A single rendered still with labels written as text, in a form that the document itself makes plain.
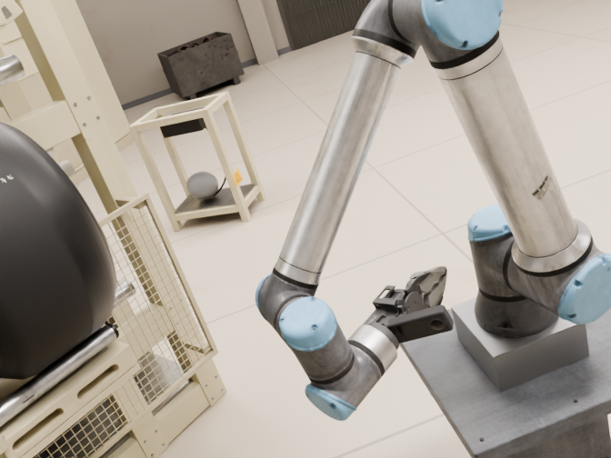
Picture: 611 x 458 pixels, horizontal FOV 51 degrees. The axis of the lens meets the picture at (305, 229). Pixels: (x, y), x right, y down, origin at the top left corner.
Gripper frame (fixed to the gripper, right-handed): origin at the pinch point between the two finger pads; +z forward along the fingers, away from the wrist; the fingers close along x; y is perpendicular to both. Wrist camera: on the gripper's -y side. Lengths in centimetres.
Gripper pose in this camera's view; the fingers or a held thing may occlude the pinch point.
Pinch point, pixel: (445, 272)
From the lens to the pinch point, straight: 131.1
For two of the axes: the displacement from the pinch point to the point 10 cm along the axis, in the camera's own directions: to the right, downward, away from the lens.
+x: 5.0, 7.9, 3.5
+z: 6.3, -6.1, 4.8
